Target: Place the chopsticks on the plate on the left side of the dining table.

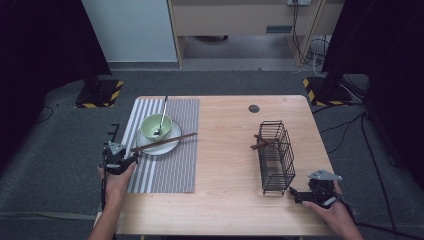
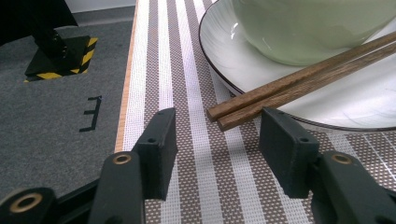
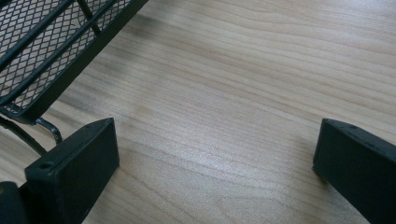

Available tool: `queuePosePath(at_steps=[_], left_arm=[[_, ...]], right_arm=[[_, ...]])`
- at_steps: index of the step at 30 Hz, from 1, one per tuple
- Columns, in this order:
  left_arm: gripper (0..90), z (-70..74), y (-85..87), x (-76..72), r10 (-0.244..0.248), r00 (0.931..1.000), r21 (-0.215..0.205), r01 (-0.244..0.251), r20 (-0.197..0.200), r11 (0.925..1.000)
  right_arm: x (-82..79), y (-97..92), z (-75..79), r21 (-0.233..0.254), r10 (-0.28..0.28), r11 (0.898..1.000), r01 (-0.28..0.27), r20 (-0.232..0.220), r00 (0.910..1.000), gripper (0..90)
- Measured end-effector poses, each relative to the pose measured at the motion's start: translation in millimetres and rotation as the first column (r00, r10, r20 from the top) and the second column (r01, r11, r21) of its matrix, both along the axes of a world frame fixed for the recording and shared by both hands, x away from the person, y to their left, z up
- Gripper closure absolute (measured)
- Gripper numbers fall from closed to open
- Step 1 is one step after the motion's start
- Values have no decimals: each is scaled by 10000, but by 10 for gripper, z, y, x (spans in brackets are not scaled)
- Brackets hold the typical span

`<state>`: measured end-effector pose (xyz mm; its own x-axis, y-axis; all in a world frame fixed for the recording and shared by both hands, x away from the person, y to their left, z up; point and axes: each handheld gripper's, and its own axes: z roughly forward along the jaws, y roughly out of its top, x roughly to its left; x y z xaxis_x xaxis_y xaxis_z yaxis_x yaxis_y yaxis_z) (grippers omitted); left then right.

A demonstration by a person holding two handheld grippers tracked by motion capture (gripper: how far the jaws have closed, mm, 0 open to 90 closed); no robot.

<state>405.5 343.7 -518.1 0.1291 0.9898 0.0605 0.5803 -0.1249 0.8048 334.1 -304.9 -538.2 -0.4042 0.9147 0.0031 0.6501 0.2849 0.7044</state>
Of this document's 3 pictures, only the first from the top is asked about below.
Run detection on dark curtain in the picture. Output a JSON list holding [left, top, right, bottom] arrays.
[[0, 0, 113, 174], [320, 0, 424, 191]]

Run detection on person's left hand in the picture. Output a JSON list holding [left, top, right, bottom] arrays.
[[96, 161, 138, 202]]

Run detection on grey striped placemat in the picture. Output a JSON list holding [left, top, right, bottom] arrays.
[[120, 97, 201, 195]]

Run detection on hand-held gripper black cable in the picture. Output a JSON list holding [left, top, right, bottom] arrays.
[[338, 197, 357, 223], [100, 172, 109, 212]]

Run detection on green bowl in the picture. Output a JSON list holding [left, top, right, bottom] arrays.
[[139, 113, 174, 143]]

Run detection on white cabinet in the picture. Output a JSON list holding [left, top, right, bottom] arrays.
[[81, 0, 179, 64]]

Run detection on white cable bundle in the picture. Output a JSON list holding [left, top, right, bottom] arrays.
[[305, 35, 330, 78]]

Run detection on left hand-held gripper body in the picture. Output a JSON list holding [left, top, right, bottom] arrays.
[[99, 141, 130, 176]]

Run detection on white plate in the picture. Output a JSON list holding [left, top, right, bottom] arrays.
[[135, 119, 183, 157]]

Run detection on wooden desk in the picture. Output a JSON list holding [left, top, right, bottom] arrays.
[[166, 0, 330, 69]]

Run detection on person's right hand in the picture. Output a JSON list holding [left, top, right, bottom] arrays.
[[301, 180, 356, 234]]

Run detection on black stand striped base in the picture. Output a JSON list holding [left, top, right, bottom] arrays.
[[74, 59, 125, 109], [302, 49, 353, 108]]

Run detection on long black floor cable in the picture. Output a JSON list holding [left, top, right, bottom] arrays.
[[360, 112, 424, 240]]

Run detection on black hanging cable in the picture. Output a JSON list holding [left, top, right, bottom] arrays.
[[291, 3, 314, 65]]

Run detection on metal spoon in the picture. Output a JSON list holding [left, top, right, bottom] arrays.
[[152, 95, 169, 137]]

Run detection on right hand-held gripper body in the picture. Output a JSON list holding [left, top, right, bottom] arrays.
[[306, 168, 344, 209]]

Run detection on black wire basket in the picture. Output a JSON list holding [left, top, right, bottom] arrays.
[[257, 120, 297, 196]]

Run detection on right hand-held gripper black cable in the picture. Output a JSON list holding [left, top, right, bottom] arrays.
[[338, 197, 357, 223]]

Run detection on left hand-held gripper black cable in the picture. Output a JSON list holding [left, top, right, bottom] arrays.
[[100, 172, 109, 212]]

